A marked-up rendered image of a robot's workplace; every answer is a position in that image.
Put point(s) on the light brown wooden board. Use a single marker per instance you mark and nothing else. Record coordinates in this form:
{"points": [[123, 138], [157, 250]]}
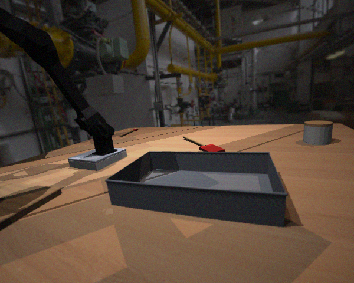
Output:
{"points": [[18, 200]]}

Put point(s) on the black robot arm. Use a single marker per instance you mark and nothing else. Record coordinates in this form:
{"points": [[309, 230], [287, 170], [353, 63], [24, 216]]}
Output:
{"points": [[39, 46]]}

